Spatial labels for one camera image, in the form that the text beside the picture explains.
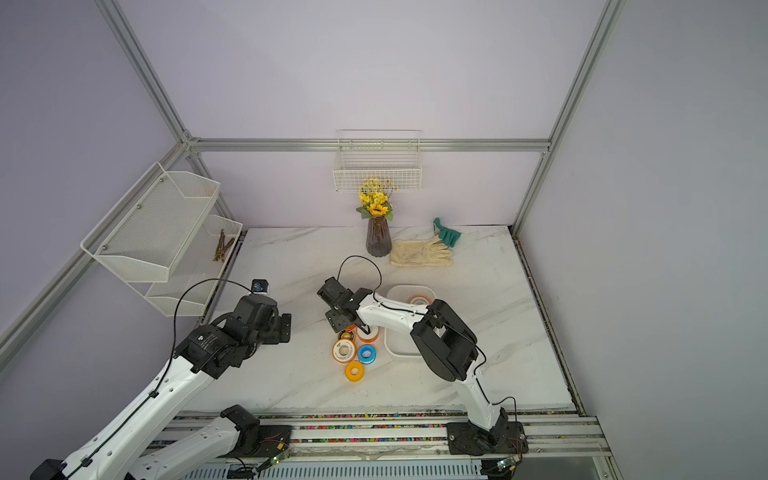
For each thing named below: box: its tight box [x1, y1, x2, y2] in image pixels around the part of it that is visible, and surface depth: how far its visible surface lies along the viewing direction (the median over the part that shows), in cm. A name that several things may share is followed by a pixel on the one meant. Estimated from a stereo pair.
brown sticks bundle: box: [212, 229, 235, 263], surface depth 98 cm
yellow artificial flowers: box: [356, 177, 401, 221], surface depth 97 cm
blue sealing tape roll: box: [358, 344, 377, 365], surface depth 90 cm
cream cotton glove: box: [390, 235, 453, 267], surface depth 114 cm
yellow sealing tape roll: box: [344, 360, 365, 383], surface depth 86 cm
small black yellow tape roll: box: [338, 329, 355, 341], surface depth 92 cm
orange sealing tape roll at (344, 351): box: [332, 339, 357, 364], surface depth 88 cm
